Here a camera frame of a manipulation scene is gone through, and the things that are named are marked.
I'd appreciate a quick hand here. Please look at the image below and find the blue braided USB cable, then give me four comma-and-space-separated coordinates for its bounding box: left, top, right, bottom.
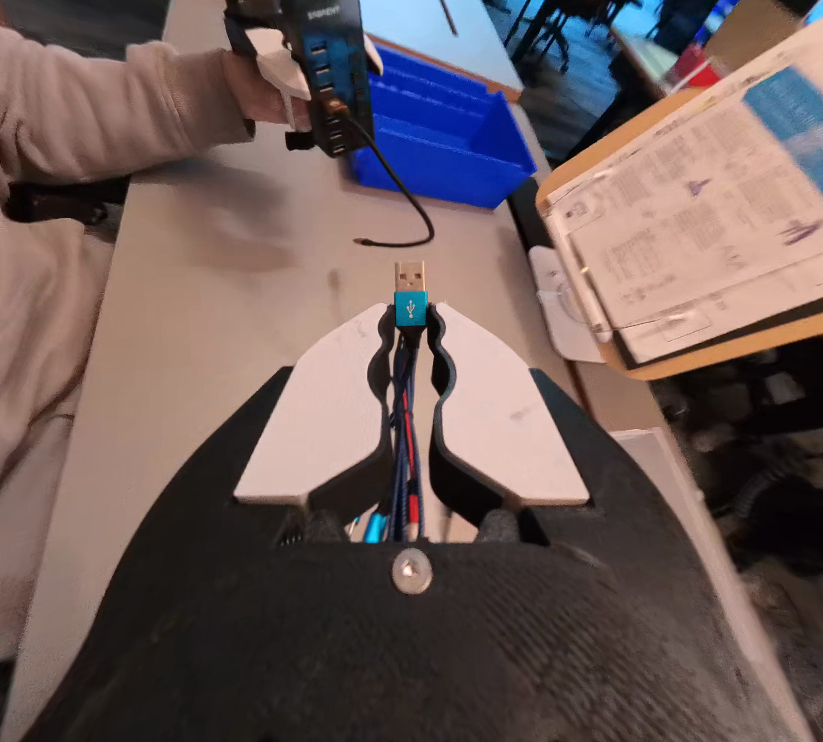
350, 261, 430, 545

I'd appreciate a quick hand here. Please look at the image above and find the black USB cable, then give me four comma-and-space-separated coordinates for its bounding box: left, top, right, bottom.
324, 97, 436, 249

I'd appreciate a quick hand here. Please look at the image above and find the person's left hand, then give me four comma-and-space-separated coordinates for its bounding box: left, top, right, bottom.
222, 50, 309, 127

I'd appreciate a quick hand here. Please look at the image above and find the grey desk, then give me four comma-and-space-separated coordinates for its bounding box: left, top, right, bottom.
0, 0, 817, 742

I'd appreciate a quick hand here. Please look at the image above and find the wooden document board with papers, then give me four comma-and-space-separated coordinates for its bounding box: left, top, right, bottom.
535, 18, 823, 383

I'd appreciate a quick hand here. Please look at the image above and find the person's grey clothing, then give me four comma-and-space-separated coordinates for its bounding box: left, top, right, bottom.
0, 227, 120, 659

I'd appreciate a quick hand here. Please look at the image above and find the blue plastic bin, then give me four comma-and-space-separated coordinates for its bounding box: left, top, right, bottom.
350, 42, 538, 211

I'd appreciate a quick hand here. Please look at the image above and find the glossy black USB hub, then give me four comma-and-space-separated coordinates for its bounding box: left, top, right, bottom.
280, 0, 376, 159

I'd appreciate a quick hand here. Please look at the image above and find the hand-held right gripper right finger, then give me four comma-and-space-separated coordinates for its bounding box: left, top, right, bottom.
426, 302, 592, 529

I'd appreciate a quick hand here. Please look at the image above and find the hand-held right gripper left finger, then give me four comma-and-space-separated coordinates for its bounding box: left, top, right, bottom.
231, 302, 396, 527

